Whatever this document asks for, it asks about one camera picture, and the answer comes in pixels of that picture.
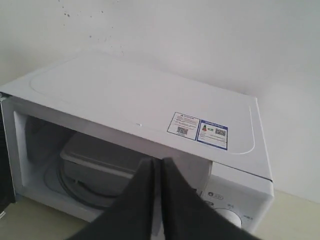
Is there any blue white label sticker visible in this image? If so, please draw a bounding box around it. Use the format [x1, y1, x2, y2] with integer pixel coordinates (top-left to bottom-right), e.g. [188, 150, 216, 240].
[167, 112, 228, 151]

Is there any white microwave oven body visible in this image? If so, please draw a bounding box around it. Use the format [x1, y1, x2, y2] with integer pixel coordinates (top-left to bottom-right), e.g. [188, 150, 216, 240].
[0, 51, 274, 233]

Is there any white lidded plastic container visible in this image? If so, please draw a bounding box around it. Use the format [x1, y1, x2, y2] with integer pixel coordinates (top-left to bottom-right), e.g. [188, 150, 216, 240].
[60, 132, 145, 195]

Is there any upper white control knob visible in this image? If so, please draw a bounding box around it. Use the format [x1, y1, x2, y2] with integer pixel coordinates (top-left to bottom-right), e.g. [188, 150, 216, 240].
[214, 208, 242, 229]

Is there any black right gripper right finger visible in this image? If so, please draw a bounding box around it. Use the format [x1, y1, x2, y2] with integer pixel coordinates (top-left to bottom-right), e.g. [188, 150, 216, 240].
[161, 157, 255, 240]

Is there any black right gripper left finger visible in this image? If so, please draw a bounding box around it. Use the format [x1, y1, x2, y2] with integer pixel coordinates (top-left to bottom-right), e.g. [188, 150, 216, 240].
[69, 158, 155, 240]

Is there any glass turntable plate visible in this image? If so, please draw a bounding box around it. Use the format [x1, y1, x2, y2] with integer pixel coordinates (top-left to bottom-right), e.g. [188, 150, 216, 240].
[43, 162, 118, 210]

